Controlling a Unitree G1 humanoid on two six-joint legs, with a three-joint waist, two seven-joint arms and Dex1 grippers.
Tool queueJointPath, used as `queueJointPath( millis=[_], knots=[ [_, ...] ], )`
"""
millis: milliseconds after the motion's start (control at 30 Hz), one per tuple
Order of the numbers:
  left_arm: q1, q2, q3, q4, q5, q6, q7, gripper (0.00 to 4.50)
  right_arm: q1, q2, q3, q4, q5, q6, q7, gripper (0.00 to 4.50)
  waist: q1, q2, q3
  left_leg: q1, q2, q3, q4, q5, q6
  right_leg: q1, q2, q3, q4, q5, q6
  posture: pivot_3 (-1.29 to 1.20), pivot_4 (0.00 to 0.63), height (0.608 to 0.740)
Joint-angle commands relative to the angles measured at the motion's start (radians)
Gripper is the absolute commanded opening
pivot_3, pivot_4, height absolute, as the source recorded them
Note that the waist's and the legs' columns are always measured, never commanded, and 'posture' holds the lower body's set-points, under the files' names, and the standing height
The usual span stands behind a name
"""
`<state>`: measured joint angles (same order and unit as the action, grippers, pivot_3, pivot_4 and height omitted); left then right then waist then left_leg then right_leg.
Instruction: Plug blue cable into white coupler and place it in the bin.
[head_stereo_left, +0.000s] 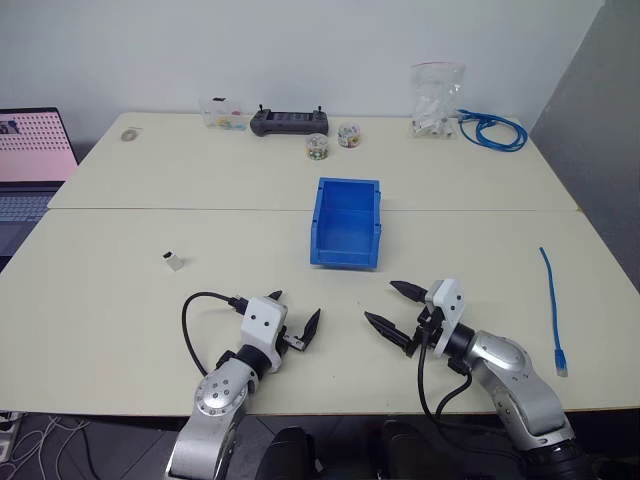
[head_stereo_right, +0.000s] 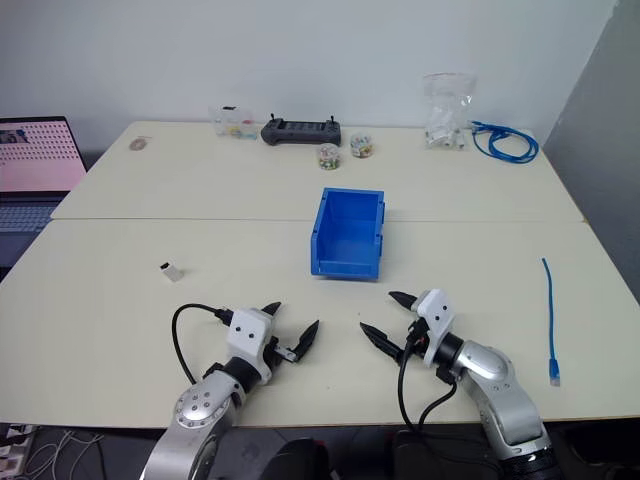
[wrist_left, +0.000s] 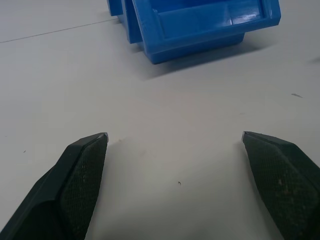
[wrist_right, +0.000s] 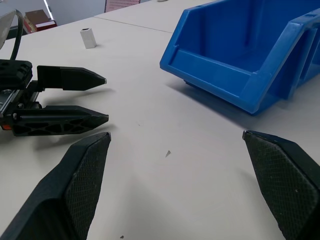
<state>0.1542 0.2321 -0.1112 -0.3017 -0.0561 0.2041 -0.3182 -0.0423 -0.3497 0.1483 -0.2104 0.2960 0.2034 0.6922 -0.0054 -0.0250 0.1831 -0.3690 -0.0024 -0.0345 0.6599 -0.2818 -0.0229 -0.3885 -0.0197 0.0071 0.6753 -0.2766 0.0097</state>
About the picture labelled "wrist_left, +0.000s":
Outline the blue plastic storage bin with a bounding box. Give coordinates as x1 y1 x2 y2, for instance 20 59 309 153
106 0 125 17
121 0 282 65

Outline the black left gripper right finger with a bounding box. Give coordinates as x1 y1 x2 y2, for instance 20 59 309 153
241 130 320 240

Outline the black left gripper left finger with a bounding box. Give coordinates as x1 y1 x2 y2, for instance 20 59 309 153
0 132 109 240

